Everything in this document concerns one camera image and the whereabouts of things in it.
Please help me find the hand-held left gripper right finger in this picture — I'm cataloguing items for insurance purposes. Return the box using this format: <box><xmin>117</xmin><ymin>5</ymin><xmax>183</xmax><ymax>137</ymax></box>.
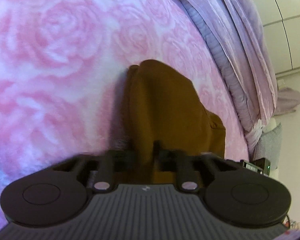
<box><xmin>175</xmin><ymin>152</ymin><xmax>227</xmax><ymax>192</ymax></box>

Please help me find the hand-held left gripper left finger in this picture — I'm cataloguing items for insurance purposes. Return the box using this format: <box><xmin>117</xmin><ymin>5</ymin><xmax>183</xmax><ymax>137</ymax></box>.
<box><xmin>54</xmin><ymin>151</ymin><xmax>115</xmax><ymax>192</ymax></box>

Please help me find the brown long-sleeved shirt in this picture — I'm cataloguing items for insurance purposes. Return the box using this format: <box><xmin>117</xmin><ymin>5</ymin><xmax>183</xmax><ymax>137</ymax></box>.
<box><xmin>124</xmin><ymin>59</ymin><xmax>227</xmax><ymax>188</ymax></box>

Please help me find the grey checked pillow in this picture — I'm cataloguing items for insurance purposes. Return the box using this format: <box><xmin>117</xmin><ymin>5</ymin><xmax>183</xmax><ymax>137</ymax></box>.
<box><xmin>254</xmin><ymin>122</ymin><xmax>283</xmax><ymax>165</ymax></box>

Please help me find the purple hanging garment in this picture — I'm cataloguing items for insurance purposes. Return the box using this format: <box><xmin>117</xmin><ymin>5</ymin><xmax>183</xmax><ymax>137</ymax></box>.
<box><xmin>275</xmin><ymin>87</ymin><xmax>300</xmax><ymax>115</ymax></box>

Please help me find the pink rose blanket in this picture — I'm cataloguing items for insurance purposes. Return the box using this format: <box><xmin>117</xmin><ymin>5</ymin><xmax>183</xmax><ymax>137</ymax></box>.
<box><xmin>0</xmin><ymin>0</ymin><xmax>250</xmax><ymax>228</ymax></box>

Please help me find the purple folded quilt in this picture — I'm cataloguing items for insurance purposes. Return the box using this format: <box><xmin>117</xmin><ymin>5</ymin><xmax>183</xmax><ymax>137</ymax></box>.
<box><xmin>169</xmin><ymin>0</ymin><xmax>263</xmax><ymax>153</ymax></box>

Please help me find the white wardrobe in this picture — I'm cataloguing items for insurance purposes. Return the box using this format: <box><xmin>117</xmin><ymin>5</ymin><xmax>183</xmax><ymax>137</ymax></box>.
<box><xmin>261</xmin><ymin>0</ymin><xmax>300</xmax><ymax>74</ymax></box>

